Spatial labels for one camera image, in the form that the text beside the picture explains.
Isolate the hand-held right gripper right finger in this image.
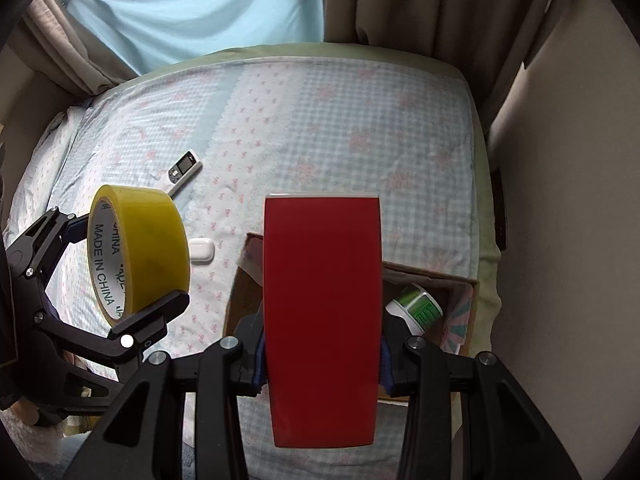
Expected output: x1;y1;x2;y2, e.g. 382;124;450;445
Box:
379;317;583;480

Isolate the white remote control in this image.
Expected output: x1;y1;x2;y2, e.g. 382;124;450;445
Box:
161;149;203;196

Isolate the brown curtain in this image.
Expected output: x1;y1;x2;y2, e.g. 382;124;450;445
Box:
320;0;576;131
20;0;141;96

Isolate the crumpled light quilt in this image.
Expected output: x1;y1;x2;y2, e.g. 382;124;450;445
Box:
0;105;101;241

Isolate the yellow tape roll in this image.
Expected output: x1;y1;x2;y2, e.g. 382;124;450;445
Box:
86;184;192;325

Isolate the light blue cloth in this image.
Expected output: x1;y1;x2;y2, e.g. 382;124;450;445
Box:
62;0;326;78

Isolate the white plastic bottle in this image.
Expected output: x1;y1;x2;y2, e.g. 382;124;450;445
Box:
384;282;444;337

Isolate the white earbud case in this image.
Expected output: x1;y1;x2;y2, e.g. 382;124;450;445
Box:
188;238;216;264

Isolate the checked floral bed sheet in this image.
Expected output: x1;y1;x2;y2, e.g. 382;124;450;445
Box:
0;52;476;480

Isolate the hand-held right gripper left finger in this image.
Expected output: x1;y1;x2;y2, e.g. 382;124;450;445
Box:
90;310;266;480

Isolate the red box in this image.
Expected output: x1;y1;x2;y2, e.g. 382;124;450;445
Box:
263;192;385;450

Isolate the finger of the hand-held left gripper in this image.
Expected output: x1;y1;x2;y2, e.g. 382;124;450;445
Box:
6;207;93;287
32;289;192;383

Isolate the cardboard box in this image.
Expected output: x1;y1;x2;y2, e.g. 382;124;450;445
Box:
222;231;480;403

